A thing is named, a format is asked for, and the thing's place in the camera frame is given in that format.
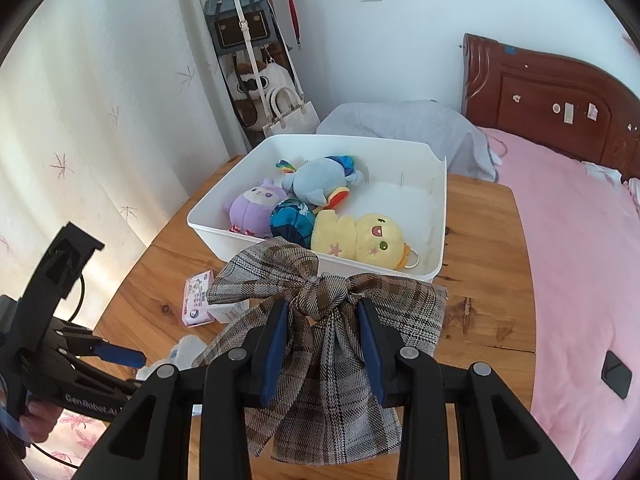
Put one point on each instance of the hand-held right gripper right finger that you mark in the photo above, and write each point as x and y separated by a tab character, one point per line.
370	350

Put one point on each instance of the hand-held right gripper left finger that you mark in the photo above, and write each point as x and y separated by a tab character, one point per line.
275	350

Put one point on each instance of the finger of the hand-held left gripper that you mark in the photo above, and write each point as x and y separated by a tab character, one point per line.
105	375
122	355

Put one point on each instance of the white teddy bear plush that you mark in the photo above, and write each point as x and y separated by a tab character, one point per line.
182	352

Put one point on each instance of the brown plaid fabric bow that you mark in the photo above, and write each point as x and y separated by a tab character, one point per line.
330	410

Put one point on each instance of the yellow plush toy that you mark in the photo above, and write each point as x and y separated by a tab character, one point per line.
370	235

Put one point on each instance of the purple plush doll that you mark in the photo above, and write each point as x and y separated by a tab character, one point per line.
250	210

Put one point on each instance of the white plastic storage box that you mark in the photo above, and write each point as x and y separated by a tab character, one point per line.
410	210

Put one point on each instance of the blue pony plush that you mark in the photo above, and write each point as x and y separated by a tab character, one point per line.
315	180

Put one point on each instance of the person's left hand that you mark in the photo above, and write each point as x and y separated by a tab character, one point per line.
42	422

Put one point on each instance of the small white carton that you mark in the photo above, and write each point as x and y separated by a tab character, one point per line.
225	311

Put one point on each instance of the pink floral cloth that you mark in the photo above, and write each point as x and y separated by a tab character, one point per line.
75	435

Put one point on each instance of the small pink printed box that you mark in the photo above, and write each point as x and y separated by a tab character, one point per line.
197	300

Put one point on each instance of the pink bedspread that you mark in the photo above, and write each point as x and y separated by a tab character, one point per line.
575	260

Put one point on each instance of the grey cloth bundle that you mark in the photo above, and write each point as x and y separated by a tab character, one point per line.
400	125

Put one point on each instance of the white handbag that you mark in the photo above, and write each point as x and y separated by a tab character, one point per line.
292	117

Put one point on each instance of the white floral curtain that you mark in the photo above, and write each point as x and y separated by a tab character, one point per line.
100	110

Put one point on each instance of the black phone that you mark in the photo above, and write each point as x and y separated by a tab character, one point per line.
616	374

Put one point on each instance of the white brown plush bag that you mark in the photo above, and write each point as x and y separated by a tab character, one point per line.
255	85

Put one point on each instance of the small white cloth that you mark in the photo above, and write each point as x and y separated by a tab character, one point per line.
602	172

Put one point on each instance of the dark wooden headboard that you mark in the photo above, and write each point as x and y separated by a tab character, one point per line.
540	90

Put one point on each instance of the blue satchel bag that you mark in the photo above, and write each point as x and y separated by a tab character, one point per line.
240	25

